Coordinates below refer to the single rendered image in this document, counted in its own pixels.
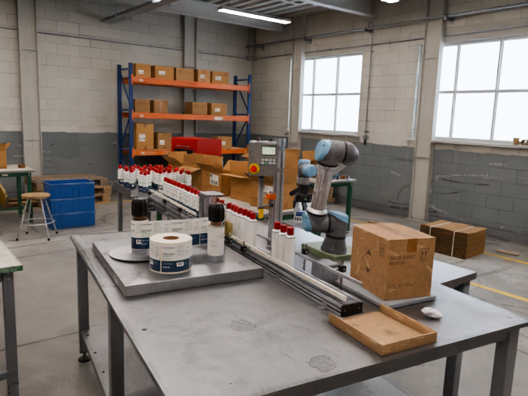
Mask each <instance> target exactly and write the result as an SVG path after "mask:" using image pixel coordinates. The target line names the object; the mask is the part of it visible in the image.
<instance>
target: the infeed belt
mask: <svg viewBox="0 0 528 396"><path fill-rule="evenodd" d="M247 251H249V252H251V253H252V254H253V255H256V256H258V257H259V258H261V259H263V260H265V261H266V262H268V263H270V264H271V265H273V266H276V267H277V268H278V269H280V270H283V271H284V272H285V273H288V274H289V275H291V276H293V277H294V278H296V279H298V280H300V281H302V282H303V283H305V284H307V285H309V286H310V287H312V288H314V289H316V290H318V291H319V292H321V293H323V294H325V295H326V296H328V297H330V298H331V299H334V300H335V301H337V302H338V303H341V304H343V305H344V306H346V305H350V304H355V303H360V301H358V300H356V299H354V298H352V297H350V296H349V295H347V294H345V293H343V292H341V291H339V290H337V289H336V288H334V287H332V286H330V285H328V284H326V283H325V282H323V281H321V280H318V279H317V278H315V277H312V276H311V275H309V274H308V273H305V272H303V271H302V270H300V269H298V268H296V267H294V268H295V269H296V270H298V271H300V272H302V273H304V274H306V275H307V276H309V277H312V278H313V279H315V280H317V281H319V282H321V283H322V284H325V285H327V286H328V287H330V288H332V289H334V290H336V291H338V292H339V293H341V294H343V295H345V296H346V301H343V300H341V299H339V298H337V297H335V296H334V295H332V294H330V293H328V292H326V291H325V290H323V289H321V288H319V287H318V286H316V285H314V284H311V283H310V282H309V281H307V280H304V279H303V278H301V277H299V276H297V275H295V274H294V273H292V272H290V271H288V270H287V269H284V268H283V267H281V266H278V265H277V264H276V263H274V262H271V261H270V260H269V259H267V258H265V257H263V256H261V255H260V254H258V253H256V252H254V251H252V250H251V249H247Z"/></svg>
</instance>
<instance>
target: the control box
mask: <svg viewBox="0 0 528 396"><path fill-rule="evenodd" d="M262 145H276V146H277V153H276V155H275V156H264V155H261V153H262ZM278 149H279V146H278V142H275V141H274V142H268V141H249V151H248V175H254V176H270V177H276V176H277V165H276V166H275V165H260V161H261V158H276V159H277V161H278ZM251 166H256V167H257V171H256V172H255V173H253V172H251V170H250V168H251Z"/></svg>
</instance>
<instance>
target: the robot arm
mask: <svg viewBox="0 0 528 396"><path fill-rule="evenodd" d="M314 158H315V160H316V161H317V165H312V164H310V161H309V160H308V159H300V160H299V164H298V177H297V183H298V186H299V187H298V188H296V189H294V190H292V191H291V192H290V193H289V194H290V196H295V199H294V200H293V212H294V216H296V212H298V211H300V210H301V208H300V207H299V202H300V203H302V209H303V210H304V212H303V213H302V227H303V229H304V230H305V231H306V232H312V233H326V235H325V239H324V241H323V243H322V245H321V250H322V251H323V252H326V253H329V254H335V255H345V254H346V253H347V246H346V235H347V226H348V219H349V217H348V215H347V214H344V213H342V212H339V211H333V210H330V211H329V212H327V210H326V209H325V208H326V204H327V200H328V194H329V190H330V186H331V183H332V179H335V178H337V176H338V173H339V172H340V171H341V170H342V169H343V168H345V167H347V166H350V165H352V164H354V163H355V162H356V161H357V160H358V150H357V148H356V147H355V146H354V145H353V144H351V143H350V142H347V141H333V140H321V141H319V142H318V144H317V147H316V149H315V155H314ZM312 177H315V178H316V181H315V186H314V189H313V196H312V194H309V187H310V185H309V180H310V178H312ZM310 197H311V200H310ZM310 202H311V205H310V206H309V207H308V206H307V203H310Z"/></svg>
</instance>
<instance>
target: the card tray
mask: <svg viewBox="0 0 528 396"><path fill-rule="evenodd" d="M329 323H330V324H332V325H334V326H336V327H337V328H338V329H340V330H341V331H343V332H345V333H346V334H347V335H349V336H351V337H352V338H354V339H356V340H357V341H358V342H360V343H362V344H364V345H365V346H367V347H368V348H369V349H371V350H373V351H375V352H376V353H377V354H379V355H380V356H385V355H388V354H393V353H397V352H399V351H403V350H408V349H411V348H414V347H420V346H423V345H426V344H429V343H434V342H437V334H438V332H437V331H435V330H434V329H432V328H429V327H427V326H426V325H424V324H421V323H420V322H418V321H416V320H414V319H412V318H411V317H408V316H406V315H404V314H403V313H400V312H398V311H397V310H394V309H392V308H390V307H389V306H386V305H384V304H382V303H381V302H380V303H379V311H376V312H373V313H366V314H362V315H357V316H354V317H347V318H343V319H340V318H338V317H337V316H335V315H334V314H332V313H329Z"/></svg>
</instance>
